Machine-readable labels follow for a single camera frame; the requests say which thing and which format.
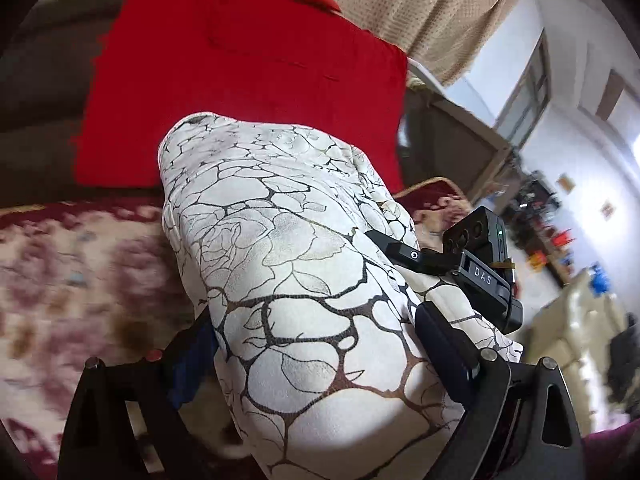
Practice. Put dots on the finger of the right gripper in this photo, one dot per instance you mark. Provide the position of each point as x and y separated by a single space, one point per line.
423 261

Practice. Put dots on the red blanket on sofa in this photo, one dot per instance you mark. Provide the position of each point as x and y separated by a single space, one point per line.
279 61

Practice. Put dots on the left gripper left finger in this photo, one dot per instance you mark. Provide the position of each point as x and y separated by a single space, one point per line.
98 440

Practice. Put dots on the cream leather sofa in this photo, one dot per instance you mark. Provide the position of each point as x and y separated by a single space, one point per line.
575 330

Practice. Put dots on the floral red beige blanket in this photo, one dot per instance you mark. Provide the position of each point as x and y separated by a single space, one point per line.
81 280

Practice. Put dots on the white black-patterned coat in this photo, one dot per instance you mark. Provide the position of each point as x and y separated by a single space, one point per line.
318 359

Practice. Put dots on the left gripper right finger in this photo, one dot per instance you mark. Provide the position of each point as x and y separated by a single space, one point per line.
518 421

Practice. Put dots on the dark brown leather sofa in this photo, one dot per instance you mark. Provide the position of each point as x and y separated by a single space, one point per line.
46 72

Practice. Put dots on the beige dotted curtain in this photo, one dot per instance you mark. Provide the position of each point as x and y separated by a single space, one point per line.
444 36

